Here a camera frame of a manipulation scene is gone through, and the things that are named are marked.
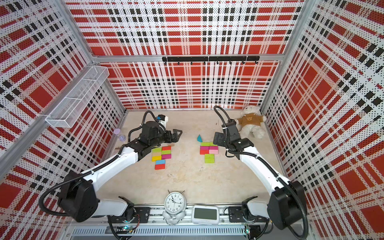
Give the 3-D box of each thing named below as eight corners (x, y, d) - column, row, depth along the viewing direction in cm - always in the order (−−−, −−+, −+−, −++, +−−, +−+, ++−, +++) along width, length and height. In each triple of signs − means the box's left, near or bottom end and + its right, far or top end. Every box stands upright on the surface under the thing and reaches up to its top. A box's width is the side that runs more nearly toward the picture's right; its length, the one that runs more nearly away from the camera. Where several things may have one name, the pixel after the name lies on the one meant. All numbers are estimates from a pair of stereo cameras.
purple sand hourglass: (119, 141, 107) (112, 132, 98) (121, 137, 109) (114, 128, 101) (126, 141, 106) (119, 132, 98) (127, 137, 109) (121, 128, 101)
